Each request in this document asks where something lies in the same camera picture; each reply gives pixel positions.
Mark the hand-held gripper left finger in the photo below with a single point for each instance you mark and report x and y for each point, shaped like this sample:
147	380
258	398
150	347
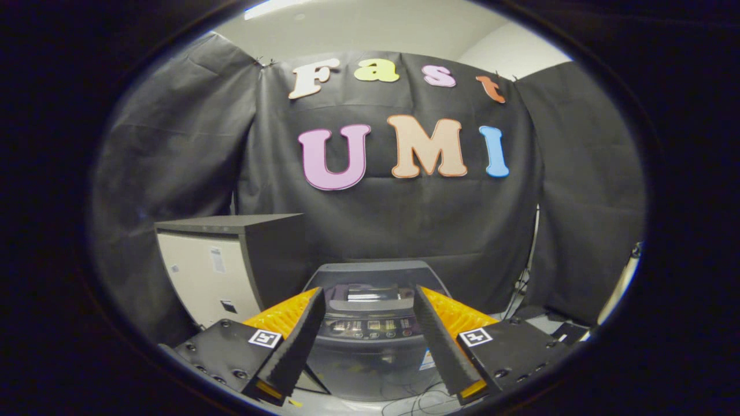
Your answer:
300	341

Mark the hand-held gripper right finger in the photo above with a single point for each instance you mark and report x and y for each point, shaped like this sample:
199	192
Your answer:
442	341

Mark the grey washing machine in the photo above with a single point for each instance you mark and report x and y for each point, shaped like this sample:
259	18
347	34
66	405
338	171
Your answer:
370	364

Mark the black backdrop cloth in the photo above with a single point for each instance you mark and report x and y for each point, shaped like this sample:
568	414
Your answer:
433	231

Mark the black box on floor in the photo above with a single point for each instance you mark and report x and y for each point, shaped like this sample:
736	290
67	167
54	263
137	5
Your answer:
569	334

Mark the cream pole with black cap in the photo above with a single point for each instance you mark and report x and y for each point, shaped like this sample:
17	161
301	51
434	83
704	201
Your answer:
621	286

